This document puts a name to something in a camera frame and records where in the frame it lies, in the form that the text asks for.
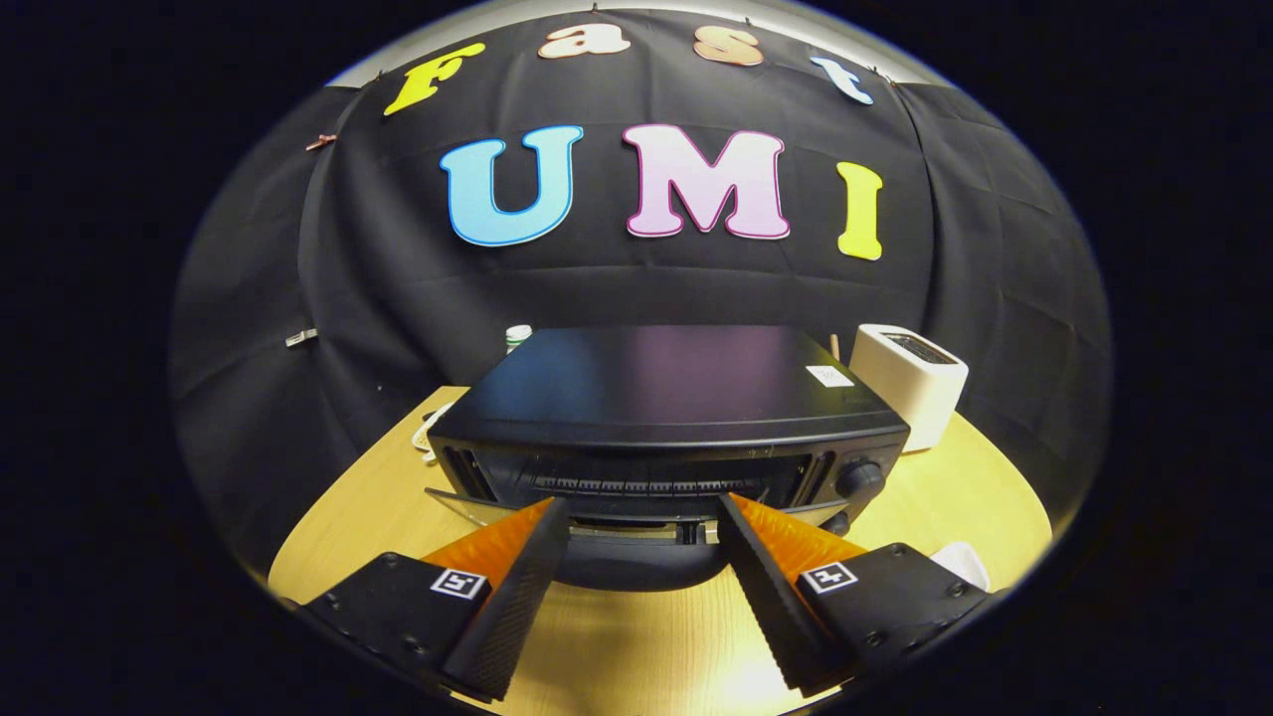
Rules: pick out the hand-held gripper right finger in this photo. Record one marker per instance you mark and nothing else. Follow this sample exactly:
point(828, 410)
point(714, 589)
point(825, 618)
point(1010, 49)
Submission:
point(766, 597)

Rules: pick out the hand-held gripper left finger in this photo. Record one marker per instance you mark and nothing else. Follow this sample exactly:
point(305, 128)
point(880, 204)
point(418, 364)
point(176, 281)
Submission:
point(512, 597)

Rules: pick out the black toaster oven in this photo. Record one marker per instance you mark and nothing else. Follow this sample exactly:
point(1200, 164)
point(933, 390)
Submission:
point(676, 388)

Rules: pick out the white slot toaster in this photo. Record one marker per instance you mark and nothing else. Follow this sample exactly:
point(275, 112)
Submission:
point(905, 398)

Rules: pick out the small white bottle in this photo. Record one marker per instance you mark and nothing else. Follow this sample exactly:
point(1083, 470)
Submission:
point(518, 340)

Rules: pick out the silver clip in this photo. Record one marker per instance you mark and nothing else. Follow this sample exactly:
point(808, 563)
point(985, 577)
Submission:
point(301, 338)

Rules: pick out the red clip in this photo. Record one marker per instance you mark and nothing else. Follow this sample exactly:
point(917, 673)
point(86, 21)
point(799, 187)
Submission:
point(320, 142)

